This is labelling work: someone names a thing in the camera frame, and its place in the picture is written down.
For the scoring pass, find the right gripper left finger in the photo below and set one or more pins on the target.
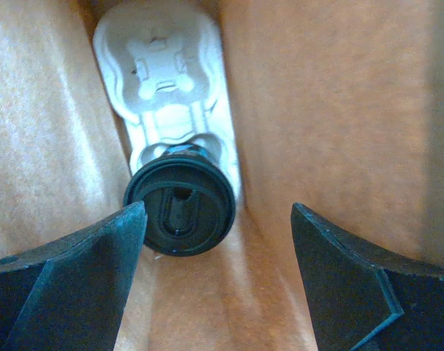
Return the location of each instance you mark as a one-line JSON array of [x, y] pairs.
[[70, 294]]

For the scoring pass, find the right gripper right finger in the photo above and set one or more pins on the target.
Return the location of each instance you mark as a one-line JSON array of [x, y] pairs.
[[362, 296]]

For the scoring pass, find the brown paper bag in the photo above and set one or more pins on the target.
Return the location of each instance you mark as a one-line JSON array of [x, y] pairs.
[[338, 105]]

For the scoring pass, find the black cup lid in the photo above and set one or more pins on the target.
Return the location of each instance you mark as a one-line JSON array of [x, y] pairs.
[[189, 203]]

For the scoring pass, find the single cardboard cup carrier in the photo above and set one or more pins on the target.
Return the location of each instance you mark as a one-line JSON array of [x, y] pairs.
[[163, 69]]

